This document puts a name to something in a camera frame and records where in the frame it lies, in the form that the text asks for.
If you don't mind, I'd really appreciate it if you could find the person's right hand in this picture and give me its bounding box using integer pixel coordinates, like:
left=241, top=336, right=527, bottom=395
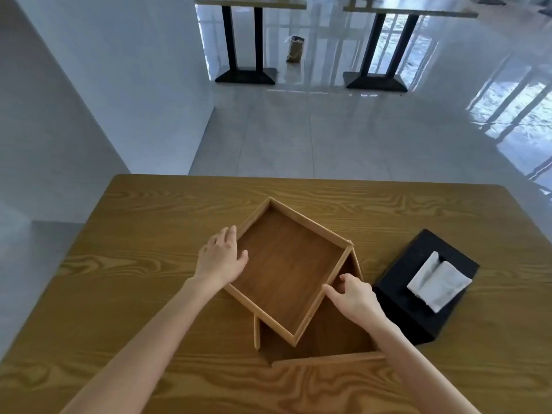
left=322, top=273, right=390, bottom=331

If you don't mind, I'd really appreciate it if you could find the person's left hand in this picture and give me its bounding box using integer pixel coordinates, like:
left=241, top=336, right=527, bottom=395
left=191, top=225, right=250, bottom=291

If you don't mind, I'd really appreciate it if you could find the wooden tray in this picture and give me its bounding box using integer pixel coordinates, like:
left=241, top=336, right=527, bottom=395
left=253, top=245, right=386, bottom=370
left=223, top=197, right=354, bottom=348

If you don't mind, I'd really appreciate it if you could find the black tissue box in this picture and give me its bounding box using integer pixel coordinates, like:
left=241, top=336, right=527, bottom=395
left=373, top=229, right=481, bottom=346

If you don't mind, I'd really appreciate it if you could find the person's right forearm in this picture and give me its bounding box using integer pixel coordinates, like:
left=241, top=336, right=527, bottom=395
left=364, top=315, right=482, bottom=414

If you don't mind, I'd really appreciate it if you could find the person's left forearm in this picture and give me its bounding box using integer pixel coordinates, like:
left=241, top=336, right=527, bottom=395
left=60, top=276, right=227, bottom=414

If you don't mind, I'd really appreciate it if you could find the white tissue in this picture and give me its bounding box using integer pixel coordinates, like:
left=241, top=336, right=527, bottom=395
left=407, top=251, right=474, bottom=314

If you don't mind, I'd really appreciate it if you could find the wooden table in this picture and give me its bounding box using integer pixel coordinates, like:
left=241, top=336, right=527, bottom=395
left=0, top=173, right=552, bottom=414

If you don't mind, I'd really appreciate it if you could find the table with black legs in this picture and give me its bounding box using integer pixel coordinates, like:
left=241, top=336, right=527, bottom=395
left=343, top=0, right=480, bottom=92
left=193, top=0, right=308, bottom=86

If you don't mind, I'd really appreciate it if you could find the brown bag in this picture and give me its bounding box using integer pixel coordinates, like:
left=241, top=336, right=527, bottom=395
left=286, top=34, right=306, bottom=64

